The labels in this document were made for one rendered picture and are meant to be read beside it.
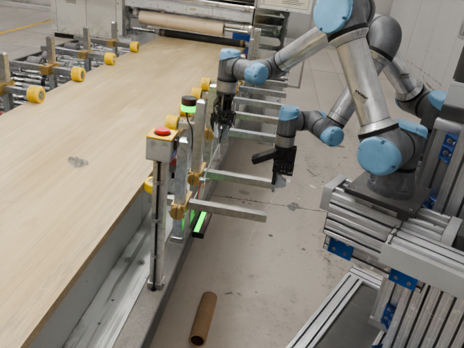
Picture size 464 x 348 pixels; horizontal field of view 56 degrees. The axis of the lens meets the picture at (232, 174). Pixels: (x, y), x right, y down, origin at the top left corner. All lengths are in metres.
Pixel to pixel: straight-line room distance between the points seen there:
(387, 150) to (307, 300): 1.46
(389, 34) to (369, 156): 0.50
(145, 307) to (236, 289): 1.21
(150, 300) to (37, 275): 0.36
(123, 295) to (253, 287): 1.17
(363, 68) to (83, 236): 0.92
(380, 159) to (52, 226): 0.96
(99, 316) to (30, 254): 0.33
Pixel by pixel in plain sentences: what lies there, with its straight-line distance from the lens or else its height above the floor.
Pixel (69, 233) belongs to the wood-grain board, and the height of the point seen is 0.90.
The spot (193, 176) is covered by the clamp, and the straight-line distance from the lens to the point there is 1.75.
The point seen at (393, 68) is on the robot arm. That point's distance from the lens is 1.85.
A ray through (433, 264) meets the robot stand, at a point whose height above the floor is 0.95.
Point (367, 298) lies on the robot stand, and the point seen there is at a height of 0.21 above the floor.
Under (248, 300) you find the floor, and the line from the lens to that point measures 2.49.
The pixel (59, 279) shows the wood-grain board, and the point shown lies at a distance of 1.20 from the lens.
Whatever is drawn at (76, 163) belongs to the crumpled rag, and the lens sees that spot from 1.73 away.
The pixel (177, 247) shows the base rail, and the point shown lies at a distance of 1.62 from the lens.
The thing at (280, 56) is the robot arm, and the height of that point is 1.37.
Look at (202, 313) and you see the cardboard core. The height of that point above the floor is 0.08.
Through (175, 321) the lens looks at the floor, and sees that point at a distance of 2.34.
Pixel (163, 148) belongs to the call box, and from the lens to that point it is 1.17.
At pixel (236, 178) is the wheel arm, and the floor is 0.85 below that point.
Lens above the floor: 1.66
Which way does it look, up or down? 26 degrees down
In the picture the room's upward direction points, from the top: 7 degrees clockwise
